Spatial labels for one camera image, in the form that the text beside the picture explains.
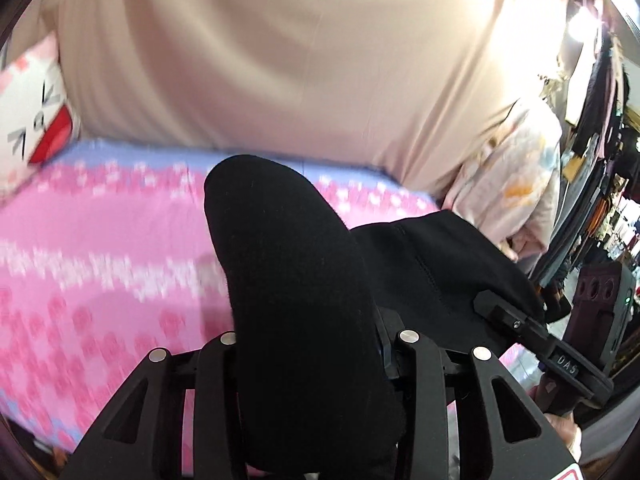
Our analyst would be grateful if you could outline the black pants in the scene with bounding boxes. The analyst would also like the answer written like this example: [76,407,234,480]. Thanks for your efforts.
[204,155,544,479]

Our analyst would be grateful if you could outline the white cat face pillow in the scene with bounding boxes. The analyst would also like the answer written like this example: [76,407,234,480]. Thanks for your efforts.
[0,32,79,202]

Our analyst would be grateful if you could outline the hanging clothes rack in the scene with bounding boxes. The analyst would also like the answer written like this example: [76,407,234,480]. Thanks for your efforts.
[529,0,629,286]

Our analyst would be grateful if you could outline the dark maroon box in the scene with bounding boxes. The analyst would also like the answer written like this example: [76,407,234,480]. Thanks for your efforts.
[563,261,636,375]

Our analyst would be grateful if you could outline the beige headboard cover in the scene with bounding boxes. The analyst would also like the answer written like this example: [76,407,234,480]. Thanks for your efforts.
[9,0,567,194]

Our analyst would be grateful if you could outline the right hand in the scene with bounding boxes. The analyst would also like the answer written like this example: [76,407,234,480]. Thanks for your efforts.
[544,412,582,462]

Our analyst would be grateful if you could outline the pink floral bed sheet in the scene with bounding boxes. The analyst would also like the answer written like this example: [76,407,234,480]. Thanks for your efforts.
[0,136,526,478]

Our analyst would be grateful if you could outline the pale floral blanket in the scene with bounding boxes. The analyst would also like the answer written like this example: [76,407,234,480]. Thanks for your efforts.
[442,96,562,261]

